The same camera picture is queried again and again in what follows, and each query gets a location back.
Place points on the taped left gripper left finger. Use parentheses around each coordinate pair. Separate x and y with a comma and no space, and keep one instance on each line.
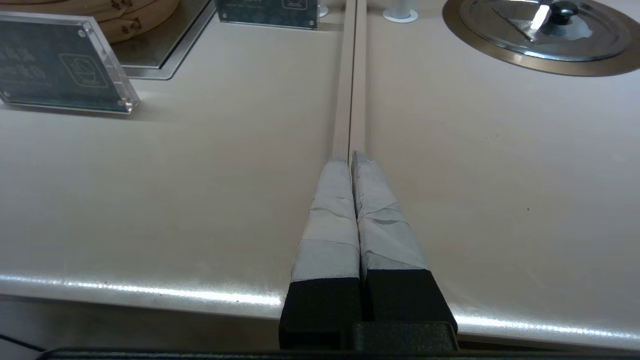
(327,235)

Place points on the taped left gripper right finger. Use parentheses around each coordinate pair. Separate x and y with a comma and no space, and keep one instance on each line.
(385,235)

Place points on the left steel pot lid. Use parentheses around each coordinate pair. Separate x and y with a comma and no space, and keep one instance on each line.
(480,46)

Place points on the steel hinged pot lid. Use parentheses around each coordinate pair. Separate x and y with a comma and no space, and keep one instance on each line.
(500,30)

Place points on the dark acrylic sign placard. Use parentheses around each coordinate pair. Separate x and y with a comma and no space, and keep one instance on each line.
(55,65)
(260,11)

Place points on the steel inset tray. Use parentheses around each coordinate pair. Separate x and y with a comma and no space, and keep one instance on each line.
(170,47)

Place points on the bamboo steamer stack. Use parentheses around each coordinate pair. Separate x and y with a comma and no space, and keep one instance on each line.
(140,20)

